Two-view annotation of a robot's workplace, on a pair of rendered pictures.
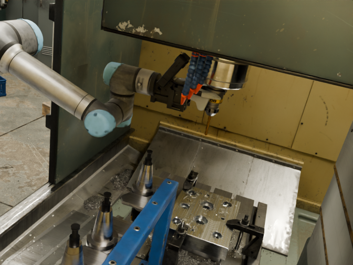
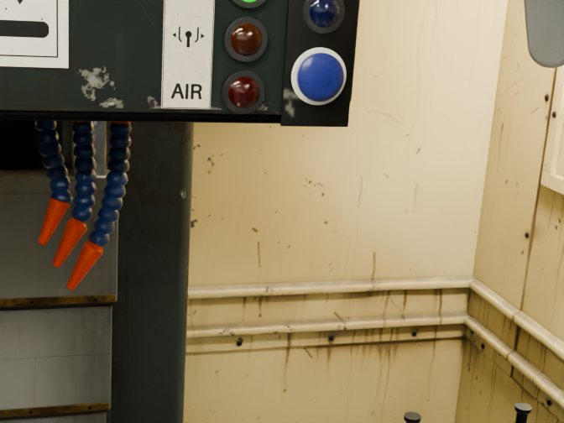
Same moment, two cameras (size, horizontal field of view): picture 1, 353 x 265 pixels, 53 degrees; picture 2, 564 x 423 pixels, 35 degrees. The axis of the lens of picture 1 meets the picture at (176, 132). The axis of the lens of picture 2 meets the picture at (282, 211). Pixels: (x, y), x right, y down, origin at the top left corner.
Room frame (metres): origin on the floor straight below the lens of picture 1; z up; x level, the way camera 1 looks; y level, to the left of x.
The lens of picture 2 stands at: (1.04, 0.66, 1.71)
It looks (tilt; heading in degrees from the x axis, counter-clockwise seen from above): 16 degrees down; 240
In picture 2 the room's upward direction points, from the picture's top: 4 degrees clockwise
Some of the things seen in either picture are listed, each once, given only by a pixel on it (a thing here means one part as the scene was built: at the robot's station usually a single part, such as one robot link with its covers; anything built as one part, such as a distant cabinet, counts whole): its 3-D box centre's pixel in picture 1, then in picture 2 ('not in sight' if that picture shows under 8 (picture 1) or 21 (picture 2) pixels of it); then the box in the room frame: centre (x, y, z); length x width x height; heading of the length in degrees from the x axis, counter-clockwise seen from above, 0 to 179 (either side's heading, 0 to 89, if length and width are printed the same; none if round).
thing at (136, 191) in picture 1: (143, 190); not in sight; (0.78, 0.06, 1.21); 0.06 x 0.06 x 0.03
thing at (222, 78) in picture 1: (222, 60); not in sight; (0.98, -0.09, 1.55); 0.16 x 0.16 x 0.12
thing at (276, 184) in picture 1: (211, 189); not in sight; (1.62, -0.24, 0.75); 0.89 x 0.67 x 0.26; 76
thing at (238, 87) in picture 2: not in sight; (243, 92); (0.78, 0.17, 1.63); 0.02 x 0.01 x 0.02; 166
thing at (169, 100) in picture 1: (172, 91); not in sight; (1.01, 0.04, 1.42); 0.12 x 0.08 x 0.09; 76
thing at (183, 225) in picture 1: (178, 241); not in sight; (0.89, -0.07, 0.97); 0.13 x 0.03 x 0.15; 166
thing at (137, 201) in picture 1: (134, 200); not in sight; (0.73, 0.07, 1.21); 0.07 x 0.05 x 0.01; 76
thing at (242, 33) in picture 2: not in sight; (246, 39); (0.78, 0.17, 1.66); 0.02 x 0.01 x 0.02; 166
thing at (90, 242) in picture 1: (102, 240); not in sight; (0.57, 0.11, 1.21); 0.06 x 0.06 x 0.03
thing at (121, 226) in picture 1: (114, 225); not in sight; (0.62, 0.10, 1.21); 0.07 x 0.05 x 0.01; 76
